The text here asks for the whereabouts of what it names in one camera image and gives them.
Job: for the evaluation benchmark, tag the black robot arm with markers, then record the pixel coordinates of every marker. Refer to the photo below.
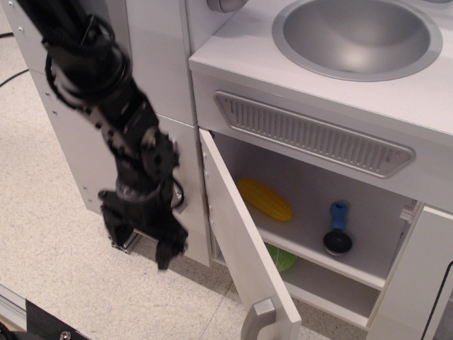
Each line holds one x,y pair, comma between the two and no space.
91,73

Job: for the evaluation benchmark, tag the aluminium extrusion bar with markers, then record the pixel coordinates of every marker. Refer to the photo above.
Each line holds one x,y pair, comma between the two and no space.
129,245

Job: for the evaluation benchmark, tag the grey vent panel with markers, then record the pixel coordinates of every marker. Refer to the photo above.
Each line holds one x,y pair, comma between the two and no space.
340,145

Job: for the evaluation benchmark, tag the grey round knob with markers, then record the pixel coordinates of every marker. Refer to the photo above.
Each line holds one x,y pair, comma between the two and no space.
226,6

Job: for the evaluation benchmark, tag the grey cabinet door handle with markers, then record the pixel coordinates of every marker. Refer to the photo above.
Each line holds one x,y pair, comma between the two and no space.
260,315

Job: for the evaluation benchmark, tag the grey fridge door handle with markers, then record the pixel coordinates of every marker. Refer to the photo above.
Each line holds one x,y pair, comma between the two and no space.
179,202

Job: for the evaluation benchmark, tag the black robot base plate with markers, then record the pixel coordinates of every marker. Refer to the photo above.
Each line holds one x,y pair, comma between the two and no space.
46,326

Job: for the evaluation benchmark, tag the white toy kitchen cabinet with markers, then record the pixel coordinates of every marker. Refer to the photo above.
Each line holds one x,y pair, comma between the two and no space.
415,111

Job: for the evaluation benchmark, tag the silver sink bowl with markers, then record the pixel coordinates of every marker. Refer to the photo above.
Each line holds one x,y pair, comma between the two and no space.
357,40

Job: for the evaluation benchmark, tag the aluminium frame rail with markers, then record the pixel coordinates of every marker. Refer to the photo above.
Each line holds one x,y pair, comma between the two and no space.
13,309

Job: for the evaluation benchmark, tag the blue handled black utensil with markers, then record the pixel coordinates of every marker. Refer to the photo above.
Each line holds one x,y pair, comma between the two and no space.
337,242

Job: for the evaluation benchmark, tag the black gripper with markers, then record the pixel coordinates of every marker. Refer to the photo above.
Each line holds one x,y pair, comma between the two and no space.
126,210

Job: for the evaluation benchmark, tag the green toy lettuce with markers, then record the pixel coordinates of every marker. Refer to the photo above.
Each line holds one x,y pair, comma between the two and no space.
282,259

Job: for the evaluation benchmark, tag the white cabinet door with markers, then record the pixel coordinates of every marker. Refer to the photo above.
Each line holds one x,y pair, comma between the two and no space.
416,297
250,265

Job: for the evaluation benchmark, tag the yellow toy corn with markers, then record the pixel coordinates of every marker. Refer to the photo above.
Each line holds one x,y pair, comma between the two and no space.
264,199

